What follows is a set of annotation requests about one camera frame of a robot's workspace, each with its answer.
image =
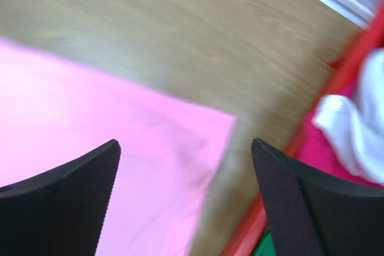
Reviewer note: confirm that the magenta t shirt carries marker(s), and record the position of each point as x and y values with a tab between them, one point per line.
318	153

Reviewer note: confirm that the green t shirt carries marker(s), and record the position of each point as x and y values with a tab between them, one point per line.
265	247

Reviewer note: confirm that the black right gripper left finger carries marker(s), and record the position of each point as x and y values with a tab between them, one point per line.
60	211

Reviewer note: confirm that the light pink t shirt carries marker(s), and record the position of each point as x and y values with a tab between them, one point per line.
53	111

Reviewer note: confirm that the red plastic bin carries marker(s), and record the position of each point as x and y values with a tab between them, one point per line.
342	81

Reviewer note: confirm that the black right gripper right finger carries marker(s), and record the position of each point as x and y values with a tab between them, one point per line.
311	212

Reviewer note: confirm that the white t shirt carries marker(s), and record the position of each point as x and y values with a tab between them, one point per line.
354	126

